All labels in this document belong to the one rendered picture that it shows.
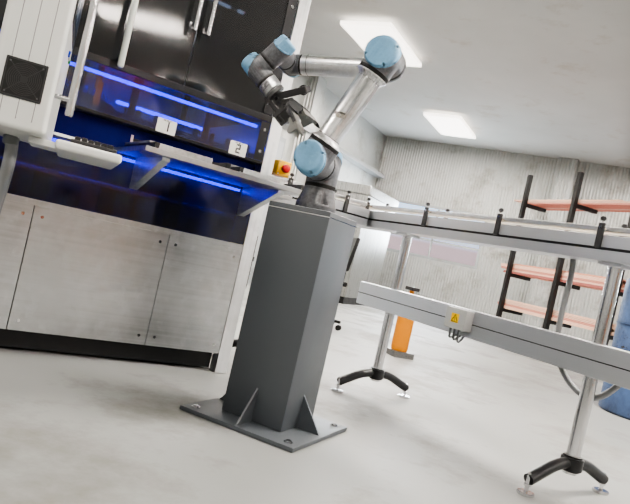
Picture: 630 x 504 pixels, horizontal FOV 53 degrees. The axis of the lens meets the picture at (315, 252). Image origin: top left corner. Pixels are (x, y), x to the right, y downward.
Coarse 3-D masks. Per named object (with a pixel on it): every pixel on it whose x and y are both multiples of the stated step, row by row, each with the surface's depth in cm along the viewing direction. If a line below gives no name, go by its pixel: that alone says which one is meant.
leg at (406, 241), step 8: (400, 232) 323; (408, 240) 322; (400, 248) 324; (408, 248) 323; (400, 256) 323; (400, 264) 322; (400, 272) 322; (400, 280) 322; (392, 288) 323; (400, 288) 323; (384, 320) 323; (392, 320) 323; (384, 328) 322; (384, 336) 322; (384, 344) 322; (376, 352) 324; (384, 352) 322; (376, 360) 323
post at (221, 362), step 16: (304, 0) 294; (304, 16) 295; (288, 80) 295; (272, 128) 294; (272, 144) 295; (272, 160) 296; (256, 224) 295; (240, 272) 294; (240, 288) 295; (240, 304) 296; (224, 336) 293; (224, 352) 294; (224, 368) 295
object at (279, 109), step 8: (280, 88) 227; (272, 96) 228; (272, 104) 230; (280, 104) 229; (288, 104) 225; (296, 104) 229; (280, 112) 228; (296, 112) 227; (280, 120) 229; (288, 120) 228
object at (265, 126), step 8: (296, 0) 293; (288, 8) 291; (296, 8) 293; (288, 16) 292; (288, 24) 292; (288, 32) 292; (280, 72) 293; (264, 112) 291; (272, 112) 293; (264, 128) 291; (264, 136) 292; (264, 144) 292; (256, 152) 291
